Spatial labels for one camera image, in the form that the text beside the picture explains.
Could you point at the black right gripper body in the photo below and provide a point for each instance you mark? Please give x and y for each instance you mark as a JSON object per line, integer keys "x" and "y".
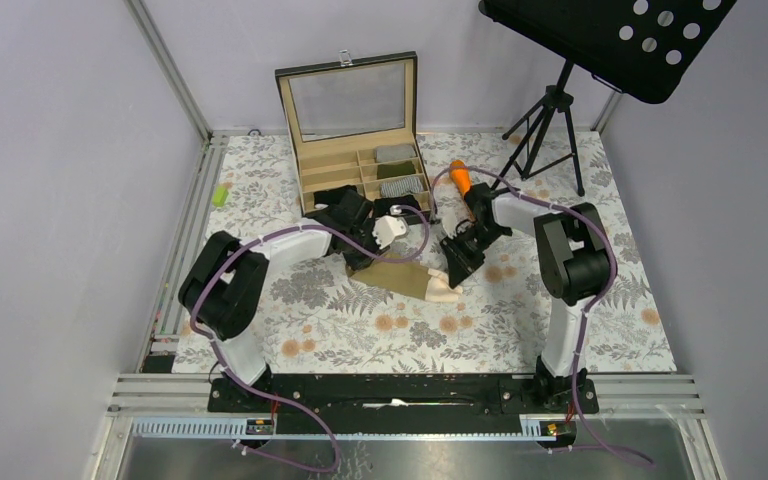
{"x": 489, "y": 233}

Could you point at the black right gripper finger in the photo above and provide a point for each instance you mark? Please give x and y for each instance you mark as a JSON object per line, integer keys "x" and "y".
{"x": 475, "y": 254}
{"x": 458, "y": 261}

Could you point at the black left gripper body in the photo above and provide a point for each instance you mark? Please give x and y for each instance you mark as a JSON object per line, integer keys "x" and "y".
{"x": 356, "y": 254}

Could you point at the black underwear white trim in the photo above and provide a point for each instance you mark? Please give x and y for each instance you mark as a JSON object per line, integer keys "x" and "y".
{"x": 334, "y": 196}

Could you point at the olive khaki underwear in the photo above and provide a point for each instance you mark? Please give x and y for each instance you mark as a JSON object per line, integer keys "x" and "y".
{"x": 409, "y": 279}

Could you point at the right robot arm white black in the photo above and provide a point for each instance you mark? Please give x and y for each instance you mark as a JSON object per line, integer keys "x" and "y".
{"x": 575, "y": 264}

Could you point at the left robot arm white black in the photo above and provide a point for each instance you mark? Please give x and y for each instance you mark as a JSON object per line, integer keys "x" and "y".
{"x": 223, "y": 289}

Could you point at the olive rolled underwear in box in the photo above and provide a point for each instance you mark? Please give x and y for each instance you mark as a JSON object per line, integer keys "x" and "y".
{"x": 395, "y": 169}

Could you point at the grey rolled underwear in box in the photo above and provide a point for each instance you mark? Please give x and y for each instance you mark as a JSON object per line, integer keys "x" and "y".
{"x": 394, "y": 153}

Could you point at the striped rolled underwear in box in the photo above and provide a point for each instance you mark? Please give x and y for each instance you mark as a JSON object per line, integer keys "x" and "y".
{"x": 405, "y": 186}

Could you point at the floral table cloth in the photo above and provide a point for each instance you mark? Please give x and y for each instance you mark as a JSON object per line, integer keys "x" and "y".
{"x": 313, "y": 318}

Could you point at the wooden organizer box glass lid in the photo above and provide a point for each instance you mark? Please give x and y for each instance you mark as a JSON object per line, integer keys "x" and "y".
{"x": 338, "y": 112}

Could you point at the green block at left edge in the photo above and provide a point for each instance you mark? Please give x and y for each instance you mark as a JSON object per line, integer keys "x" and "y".
{"x": 220, "y": 196}

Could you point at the black music stand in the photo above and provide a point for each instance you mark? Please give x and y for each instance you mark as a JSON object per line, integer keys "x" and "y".
{"x": 638, "y": 48}

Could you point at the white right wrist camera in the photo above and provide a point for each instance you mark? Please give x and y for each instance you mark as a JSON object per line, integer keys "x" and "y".
{"x": 448, "y": 222}

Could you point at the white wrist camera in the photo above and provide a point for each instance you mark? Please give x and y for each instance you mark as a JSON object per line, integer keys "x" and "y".
{"x": 448, "y": 222}
{"x": 387, "y": 229}

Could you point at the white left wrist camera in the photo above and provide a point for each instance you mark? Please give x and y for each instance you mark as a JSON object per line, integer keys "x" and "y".
{"x": 387, "y": 229}

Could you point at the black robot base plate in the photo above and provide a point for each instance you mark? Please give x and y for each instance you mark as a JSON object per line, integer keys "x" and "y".
{"x": 402, "y": 404}

